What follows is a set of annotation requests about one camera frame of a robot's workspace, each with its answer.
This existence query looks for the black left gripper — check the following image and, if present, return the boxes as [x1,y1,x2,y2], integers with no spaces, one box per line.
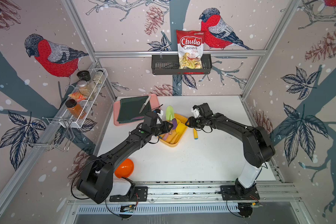
[150,120,174,136]

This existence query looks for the purple shovel pink handle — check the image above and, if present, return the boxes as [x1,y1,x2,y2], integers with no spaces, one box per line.
[162,118,177,140]

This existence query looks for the yellow shovel blue-tipped handle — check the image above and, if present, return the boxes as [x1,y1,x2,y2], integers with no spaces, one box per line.
[193,129,198,140]

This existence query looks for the green shovel wooden handle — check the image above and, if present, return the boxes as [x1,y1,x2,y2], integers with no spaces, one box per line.
[166,105,175,121]

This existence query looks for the yellow plastic storage box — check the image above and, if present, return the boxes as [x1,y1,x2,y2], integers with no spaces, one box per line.
[160,114,188,147]

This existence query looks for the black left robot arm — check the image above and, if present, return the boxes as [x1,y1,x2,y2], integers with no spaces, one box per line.
[76,112,174,204]

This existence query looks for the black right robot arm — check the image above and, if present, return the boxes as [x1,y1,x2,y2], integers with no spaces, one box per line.
[185,103,275,197]

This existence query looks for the pink plastic tray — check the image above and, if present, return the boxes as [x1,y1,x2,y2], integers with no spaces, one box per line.
[113,94,160,126]

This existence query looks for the dark green folded cloth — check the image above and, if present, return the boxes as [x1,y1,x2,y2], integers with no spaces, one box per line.
[117,95,152,124]

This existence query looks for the orange plastic bowl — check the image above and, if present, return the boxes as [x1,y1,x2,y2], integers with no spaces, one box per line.
[114,159,134,178]

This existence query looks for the red cassava chips bag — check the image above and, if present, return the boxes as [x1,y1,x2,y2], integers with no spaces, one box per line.
[176,30,205,69]

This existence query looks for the pale glass jar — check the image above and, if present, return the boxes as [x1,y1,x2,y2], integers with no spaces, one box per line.
[93,70,105,85]

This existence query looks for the silver-lid spice jar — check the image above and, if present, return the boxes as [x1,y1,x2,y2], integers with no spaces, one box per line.
[77,80,95,101]

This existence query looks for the small circuit board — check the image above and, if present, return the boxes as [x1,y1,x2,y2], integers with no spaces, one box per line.
[120,204,135,213]

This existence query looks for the orange snack packet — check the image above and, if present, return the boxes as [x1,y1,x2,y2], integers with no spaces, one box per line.
[69,92,86,102]

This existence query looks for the orange sauce jar black lid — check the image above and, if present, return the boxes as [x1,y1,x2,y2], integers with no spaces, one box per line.
[65,99,86,119]

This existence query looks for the black-lid spice jar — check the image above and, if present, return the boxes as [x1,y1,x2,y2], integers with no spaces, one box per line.
[77,71,91,83]

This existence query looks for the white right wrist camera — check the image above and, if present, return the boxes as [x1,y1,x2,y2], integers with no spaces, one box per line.
[191,108,200,119]

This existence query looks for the white-handled knife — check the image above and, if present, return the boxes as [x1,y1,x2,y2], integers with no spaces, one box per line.
[139,95,151,113]

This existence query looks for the black wall basket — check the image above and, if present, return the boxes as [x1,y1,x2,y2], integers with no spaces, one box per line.
[151,54,213,76]

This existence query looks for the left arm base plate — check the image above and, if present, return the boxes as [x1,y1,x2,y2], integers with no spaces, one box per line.
[109,186,148,202]

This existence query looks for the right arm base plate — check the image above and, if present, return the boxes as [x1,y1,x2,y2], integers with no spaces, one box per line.
[220,185,260,201]

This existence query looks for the white wire spice rack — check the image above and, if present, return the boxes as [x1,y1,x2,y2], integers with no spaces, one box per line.
[56,68,107,128]

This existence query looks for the horizontal aluminium frame rail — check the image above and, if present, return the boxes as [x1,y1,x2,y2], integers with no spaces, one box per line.
[93,49,268,59]

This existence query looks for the chrome wire hanger rack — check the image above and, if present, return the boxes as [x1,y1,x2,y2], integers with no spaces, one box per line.
[22,117,75,152]

